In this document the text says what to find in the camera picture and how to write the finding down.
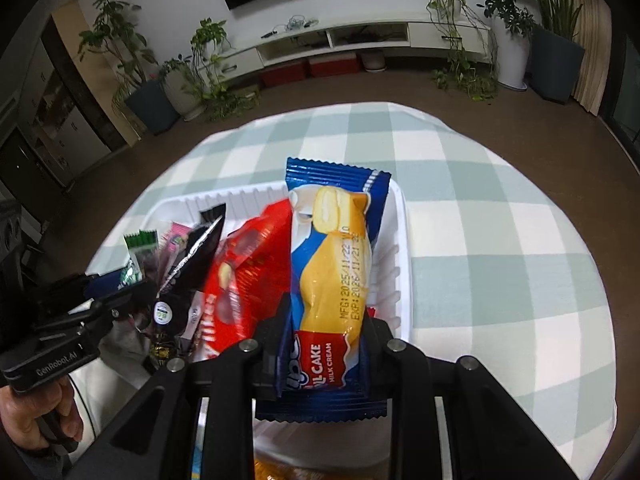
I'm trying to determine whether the red Mylikes chocolate bag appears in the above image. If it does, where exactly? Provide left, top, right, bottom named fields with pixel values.
left=192, top=200, right=292, bottom=362

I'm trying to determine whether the white TV cabinet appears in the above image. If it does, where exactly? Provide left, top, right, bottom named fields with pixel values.
left=208, top=12, right=494, bottom=81

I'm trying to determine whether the green seed snack packet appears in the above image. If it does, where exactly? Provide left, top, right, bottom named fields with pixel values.
left=120, top=230, right=158, bottom=287

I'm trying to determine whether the black sesame snack packet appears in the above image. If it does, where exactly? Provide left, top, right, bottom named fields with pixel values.
left=149, top=204, right=227, bottom=370

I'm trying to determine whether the white plastic tray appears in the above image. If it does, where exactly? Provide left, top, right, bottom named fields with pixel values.
left=87, top=181, right=412, bottom=469

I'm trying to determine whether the dark blue plant pot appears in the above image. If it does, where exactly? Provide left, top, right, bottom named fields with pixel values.
left=529, top=26, right=585, bottom=103

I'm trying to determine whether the glass display cabinet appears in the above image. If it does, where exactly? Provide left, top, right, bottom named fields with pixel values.
left=18, top=9, right=139, bottom=186

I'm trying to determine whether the pink candy wrapper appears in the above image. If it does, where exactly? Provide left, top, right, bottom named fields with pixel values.
left=158, top=222, right=191, bottom=283

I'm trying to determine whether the checkered tablecloth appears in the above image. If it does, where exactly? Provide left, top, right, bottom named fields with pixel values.
left=89, top=103, right=616, bottom=479

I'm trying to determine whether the orange snack bar wrapper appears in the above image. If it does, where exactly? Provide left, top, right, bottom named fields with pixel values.
left=254, top=456, right=388, bottom=480

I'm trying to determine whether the white plant pot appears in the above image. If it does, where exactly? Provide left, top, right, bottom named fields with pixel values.
left=492, top=18, right=529, bottom=91
left=162, top=70, right=205, bottom=122

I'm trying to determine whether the red storage box right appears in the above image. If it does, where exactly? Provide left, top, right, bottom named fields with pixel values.
left=308, top=52, right=360, bottom=78

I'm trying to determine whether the left dark plant pot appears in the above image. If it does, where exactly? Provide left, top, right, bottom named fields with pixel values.
left=125, top=79, right=180, bottom=136

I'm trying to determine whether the red storage box left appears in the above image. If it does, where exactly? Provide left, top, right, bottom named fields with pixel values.
left=260, top=60, right=307, bottom=88

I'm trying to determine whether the left white plant pot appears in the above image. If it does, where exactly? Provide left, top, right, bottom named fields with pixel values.
left=162, top=70, right=205, bottom=122

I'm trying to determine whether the blue Tipo cake packet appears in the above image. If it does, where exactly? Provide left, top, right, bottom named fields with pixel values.
left=255, top=158, right=390, bottom=424

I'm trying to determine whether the red storage box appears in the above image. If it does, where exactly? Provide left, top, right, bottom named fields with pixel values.
left=260, top=60, right=307, bottom=88
left=308, top=52, right=360, bottom=78

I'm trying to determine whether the left hand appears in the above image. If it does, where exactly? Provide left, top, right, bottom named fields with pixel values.
left=0, top=377, right=85, bottom=456

